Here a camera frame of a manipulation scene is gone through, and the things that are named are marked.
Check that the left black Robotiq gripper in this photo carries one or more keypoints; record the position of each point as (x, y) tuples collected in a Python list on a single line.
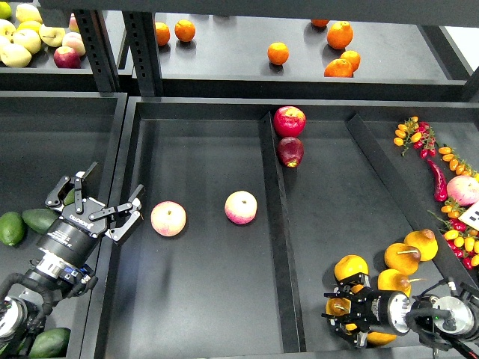
[(89, 215)]

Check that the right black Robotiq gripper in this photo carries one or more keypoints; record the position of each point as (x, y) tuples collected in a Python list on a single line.
[(356, 286)]

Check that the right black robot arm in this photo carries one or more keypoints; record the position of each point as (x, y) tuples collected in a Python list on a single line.
[(443, 316)]

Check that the yellow pear bottom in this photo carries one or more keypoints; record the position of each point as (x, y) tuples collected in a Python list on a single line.
[(375, 338)]

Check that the light green avocado top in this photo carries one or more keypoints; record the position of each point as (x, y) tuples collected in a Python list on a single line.
[(70, 198)]

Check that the dark green avocado middle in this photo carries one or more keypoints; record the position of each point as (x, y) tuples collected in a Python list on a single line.
[(39, 220)]

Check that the bright green avocado far left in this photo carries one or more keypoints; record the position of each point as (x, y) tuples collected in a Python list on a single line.
[(12, 228)]

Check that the yellow pear by divider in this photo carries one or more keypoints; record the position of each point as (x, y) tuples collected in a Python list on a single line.
[(425, 241)]

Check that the dark avocado bottom left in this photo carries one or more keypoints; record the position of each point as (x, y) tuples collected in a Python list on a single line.
[(51, 344)]

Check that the pale yellow pear top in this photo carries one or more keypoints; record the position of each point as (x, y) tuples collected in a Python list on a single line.
[(28, 12)]

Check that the pink apple left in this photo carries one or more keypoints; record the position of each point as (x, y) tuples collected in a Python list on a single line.
[(168, 218)]

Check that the pink apple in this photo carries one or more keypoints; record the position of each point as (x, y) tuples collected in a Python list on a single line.
[(168, 218), (241, 207)]

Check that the black left tray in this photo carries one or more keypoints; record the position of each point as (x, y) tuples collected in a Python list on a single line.
[(45, 135)]

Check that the black tray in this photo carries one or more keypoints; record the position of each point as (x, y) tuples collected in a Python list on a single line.
[(222, 290), (45, 135)]

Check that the lower cherry tomato bunch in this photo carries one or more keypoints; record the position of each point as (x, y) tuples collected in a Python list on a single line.
[(460, 237)]

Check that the pink apple centre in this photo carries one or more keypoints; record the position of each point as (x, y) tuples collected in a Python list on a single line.
[(241, 207)]

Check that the black upper left shelf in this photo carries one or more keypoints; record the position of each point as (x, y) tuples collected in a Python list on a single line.
[(43, 75)]

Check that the black middle tray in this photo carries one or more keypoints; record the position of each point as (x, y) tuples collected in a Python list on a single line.
[(222, 290)]

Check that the red apple upper shelf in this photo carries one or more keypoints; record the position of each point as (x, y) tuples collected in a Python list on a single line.
[(67, 57)]

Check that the red chili pepper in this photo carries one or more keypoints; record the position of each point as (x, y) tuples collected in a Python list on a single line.
[(440, 191)]

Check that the white price label card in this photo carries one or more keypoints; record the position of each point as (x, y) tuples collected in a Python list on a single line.
[(471, 216)]

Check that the pink peach upper shelf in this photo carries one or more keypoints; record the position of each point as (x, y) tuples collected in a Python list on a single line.
[(74, 40)]

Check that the pink apple right tray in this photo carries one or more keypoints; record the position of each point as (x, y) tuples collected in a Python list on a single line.
[(463, 190)]

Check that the pale yellow apple front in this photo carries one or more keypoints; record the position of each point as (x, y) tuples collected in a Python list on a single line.
[(15, 55)]

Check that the pale yellow apple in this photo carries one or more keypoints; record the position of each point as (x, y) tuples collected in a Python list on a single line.
[(29, 39), (15, 55), (52, 36)]

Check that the pale yellow apple right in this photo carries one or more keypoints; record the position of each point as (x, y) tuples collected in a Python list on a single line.
[(52, 36)]

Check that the dark red apple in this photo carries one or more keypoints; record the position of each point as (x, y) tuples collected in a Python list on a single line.
[(290, 151)]

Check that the pale yellow apple middle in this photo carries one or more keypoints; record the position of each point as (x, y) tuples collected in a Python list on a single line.
[(29, 39)]

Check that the orange far left shelf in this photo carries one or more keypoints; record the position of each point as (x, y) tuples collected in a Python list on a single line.
[(163, 34)]

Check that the orange cherry tomato bunch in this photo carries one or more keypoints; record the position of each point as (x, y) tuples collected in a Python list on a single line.
[(456, 164)]

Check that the yellow lemon upper shelf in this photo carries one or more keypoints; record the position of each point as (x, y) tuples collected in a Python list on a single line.
[(30, 25)]

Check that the upper cherry tomato bunch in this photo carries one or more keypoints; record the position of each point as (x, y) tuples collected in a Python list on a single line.
[(417, 135)]

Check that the pale apple left edge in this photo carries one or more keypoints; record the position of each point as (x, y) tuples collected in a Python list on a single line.
[(7, 29)]

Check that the bright red apple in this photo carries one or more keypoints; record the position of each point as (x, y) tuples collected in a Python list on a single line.
[(289, 121)]

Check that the black perforated shelf post right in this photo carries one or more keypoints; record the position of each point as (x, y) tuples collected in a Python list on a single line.
[(141, 38)]

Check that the black perforated shelf post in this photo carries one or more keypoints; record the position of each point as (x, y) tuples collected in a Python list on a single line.
[(92, 28), (141, 38)]

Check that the black perforated shelf post left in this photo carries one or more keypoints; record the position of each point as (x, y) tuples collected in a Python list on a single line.
[(92, 28)]

